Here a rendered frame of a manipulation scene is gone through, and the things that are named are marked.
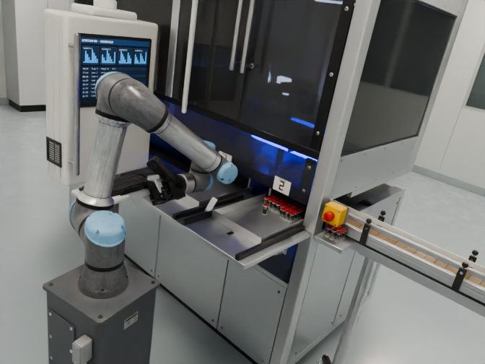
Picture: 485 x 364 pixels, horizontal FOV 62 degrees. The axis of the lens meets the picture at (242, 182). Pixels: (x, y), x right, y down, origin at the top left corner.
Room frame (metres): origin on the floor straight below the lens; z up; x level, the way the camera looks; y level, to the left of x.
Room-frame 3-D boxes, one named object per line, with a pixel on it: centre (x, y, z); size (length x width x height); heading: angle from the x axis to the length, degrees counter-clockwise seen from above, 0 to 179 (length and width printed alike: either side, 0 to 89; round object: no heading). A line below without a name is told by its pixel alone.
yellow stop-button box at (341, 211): (1.45, -0.38, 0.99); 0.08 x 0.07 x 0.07; 141
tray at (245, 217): (1.51, -0.11, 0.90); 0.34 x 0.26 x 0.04; 141
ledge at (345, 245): (1.47, -0.41, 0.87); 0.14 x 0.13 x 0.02; 141
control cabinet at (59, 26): (1.92, 0.73, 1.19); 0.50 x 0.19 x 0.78; 148
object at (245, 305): (2.50, 0.17, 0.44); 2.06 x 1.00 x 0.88; 51
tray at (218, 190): (1.73, 0.16, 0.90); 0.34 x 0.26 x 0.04; 141
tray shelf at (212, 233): (1.56, 0.07, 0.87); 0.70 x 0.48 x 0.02; 51
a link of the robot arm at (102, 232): (1.06, 0.39, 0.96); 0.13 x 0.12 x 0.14; 39
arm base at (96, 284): (1.06, 0.38, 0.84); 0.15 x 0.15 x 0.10
